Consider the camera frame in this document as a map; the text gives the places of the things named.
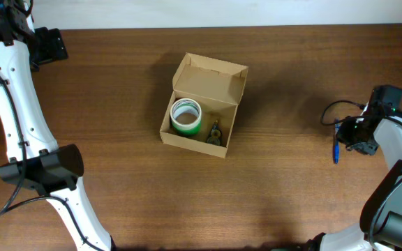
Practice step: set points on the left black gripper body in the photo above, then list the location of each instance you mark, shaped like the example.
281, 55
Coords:
44, 48

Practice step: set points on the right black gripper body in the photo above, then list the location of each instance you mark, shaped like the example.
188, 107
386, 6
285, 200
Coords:
352, 134

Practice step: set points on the blue ballpoint pen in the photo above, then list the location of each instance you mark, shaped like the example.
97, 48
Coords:
336, 149

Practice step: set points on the white masking tape roll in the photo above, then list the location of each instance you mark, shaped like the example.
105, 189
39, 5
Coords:
185, 110

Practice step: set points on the brown cardboard box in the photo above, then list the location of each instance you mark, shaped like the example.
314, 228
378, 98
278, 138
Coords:
218, 87

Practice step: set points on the green tape roll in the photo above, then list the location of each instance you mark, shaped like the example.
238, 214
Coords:
187, 130

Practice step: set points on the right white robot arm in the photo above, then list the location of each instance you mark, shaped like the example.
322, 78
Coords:
379, 126

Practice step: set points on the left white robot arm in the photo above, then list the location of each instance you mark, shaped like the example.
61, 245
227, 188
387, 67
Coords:
40, 169

